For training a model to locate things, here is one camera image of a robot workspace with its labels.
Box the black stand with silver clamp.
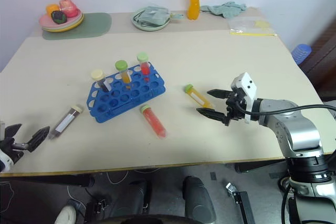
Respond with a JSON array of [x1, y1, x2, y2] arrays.
[[225, 182, 257, 224]]

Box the green placemat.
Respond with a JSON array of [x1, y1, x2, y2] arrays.
[[42, 12, 112, 41]]

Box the yellow-capped tube with dark liquid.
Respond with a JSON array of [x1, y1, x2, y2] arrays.
[[90, 69, 112, 92]]

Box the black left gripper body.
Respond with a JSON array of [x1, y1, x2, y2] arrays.
[[0, 136, 28, 166]]

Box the green-capped tube with orange liquid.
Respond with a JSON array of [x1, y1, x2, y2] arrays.
[[114, 60, 132, 90]]

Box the black table frame bar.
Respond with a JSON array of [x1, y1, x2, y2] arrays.
[[0, 173, 96, 188], [234, 158, 290, 174]]

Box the white shoe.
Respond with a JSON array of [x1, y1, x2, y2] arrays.
[[54, 205, 77, 224]]

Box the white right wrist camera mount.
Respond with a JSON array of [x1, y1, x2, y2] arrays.
[[230, 71, 259, 125]]

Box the dark purple toy mangosteen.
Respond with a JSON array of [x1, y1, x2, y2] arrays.
[[50, 10, 68, 25]]

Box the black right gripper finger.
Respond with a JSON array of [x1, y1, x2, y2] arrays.
[[196, 107, 229, 126], [206, 89, 234, 100]]

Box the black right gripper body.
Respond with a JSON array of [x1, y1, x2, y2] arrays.
[[224, 89, 249, 125]]

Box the dark rounded robot foot shape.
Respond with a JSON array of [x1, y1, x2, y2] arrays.
[[182, 176, 217, 222]]

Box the pale green plate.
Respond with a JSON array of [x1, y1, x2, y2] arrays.
[[131, 7, 172, 32]]

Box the crumpled green cloth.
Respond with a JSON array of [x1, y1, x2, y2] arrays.
[[200, 1, 248, 19]]

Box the green-capped tube with yellow liquid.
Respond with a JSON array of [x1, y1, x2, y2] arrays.
[[183, 84, 216, 110]]

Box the white floor cable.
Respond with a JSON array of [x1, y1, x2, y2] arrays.
[[106, 170, 130, 186]]

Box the blue plastic test tube rack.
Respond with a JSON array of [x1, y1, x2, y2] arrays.
[[86, 62, 167, 124]]

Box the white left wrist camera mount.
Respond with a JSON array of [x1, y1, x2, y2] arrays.
[[0, 150, 14, 174]]

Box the green fabric pouch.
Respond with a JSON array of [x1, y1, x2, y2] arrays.
[[133, 6, 185, 27]]

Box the yellow plate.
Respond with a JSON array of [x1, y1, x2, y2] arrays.
[[41, 12, 85, 34]]

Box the cream-capped tube with dark liquid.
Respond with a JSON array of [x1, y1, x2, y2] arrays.
[[48, 104, 85, 141]]

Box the green-capped tube with red liquid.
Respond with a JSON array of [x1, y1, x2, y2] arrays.
[[136, 52, 153, 83], [139, 104, 168, 139]]

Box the orange toy fruit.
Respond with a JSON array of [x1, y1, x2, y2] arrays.
[[46, 4, 60, 16]]

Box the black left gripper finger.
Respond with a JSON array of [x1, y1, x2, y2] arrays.
[[26, 126, 51, 153], [4, 123, 23, 139]]

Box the brown wooden furniture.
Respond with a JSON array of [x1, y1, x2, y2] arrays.
[[299, 11, 336, 102]]

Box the pink plate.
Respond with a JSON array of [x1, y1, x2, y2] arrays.
[[39, 8, 83, 30]]

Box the pink toy peach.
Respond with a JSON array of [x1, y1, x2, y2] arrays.
[[59, 0, 80, 18]]

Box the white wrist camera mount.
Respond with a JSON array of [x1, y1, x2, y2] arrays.
[[230, 71, 259, 125], [0, 150, 14, 174]]

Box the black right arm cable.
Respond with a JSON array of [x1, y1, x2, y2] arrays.
[[234, 100, 336, 116]]

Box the clear zip bag yellow strip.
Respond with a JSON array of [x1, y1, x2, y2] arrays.
[[227, 16, 278, 37]]

